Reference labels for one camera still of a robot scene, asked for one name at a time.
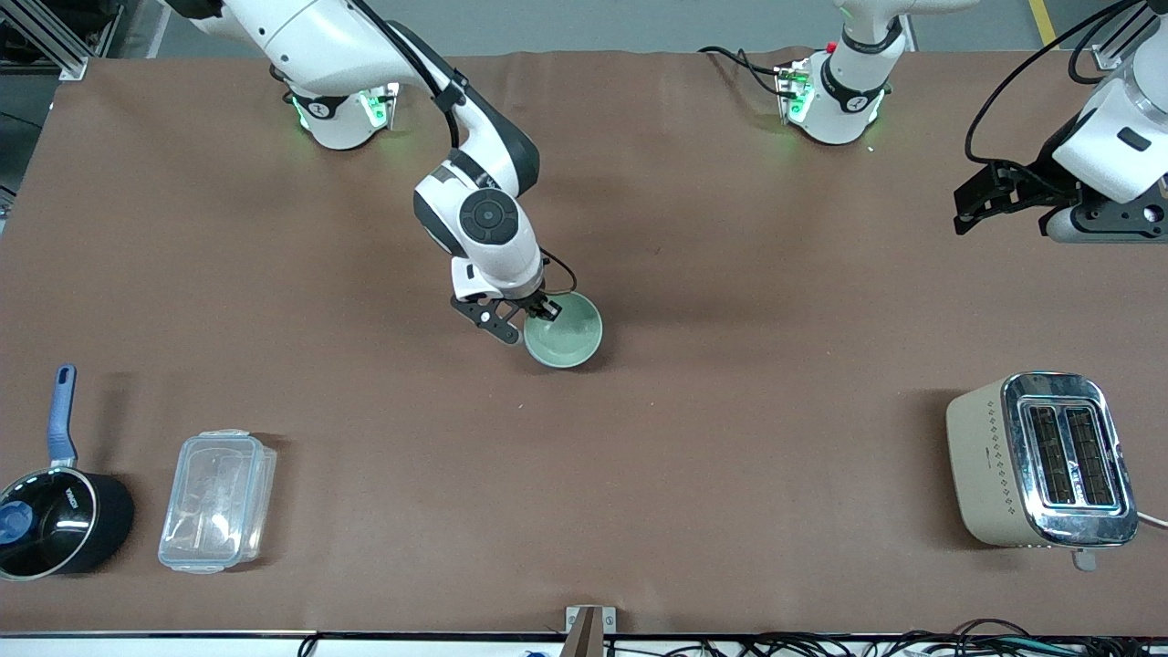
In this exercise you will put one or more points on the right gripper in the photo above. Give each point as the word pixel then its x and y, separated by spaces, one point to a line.
pixel 534 298

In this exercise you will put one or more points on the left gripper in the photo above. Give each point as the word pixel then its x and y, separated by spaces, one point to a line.
pixel 1043 173

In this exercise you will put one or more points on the green bowl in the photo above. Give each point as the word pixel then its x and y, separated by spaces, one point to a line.
pixel 570 342

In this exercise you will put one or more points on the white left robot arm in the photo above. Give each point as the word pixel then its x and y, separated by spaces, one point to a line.
pixel 849 100

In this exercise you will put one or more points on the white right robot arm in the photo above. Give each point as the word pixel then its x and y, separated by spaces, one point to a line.
pixel 319 36

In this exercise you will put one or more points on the cream and chrome toaster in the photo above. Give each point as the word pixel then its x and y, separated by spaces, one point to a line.
pixel 985 474

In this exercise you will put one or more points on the clear plastic food container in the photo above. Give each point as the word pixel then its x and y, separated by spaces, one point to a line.
pixel 214 502

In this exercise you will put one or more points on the glass lid with blue knob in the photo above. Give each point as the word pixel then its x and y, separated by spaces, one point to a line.
pixel 46 529

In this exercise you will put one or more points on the aluminium frame profile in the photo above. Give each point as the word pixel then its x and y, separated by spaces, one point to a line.
pixel 1127 36
pixel 46 36

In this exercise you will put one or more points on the metal mount bracket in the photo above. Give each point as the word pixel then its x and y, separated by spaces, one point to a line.
pixel 589 630

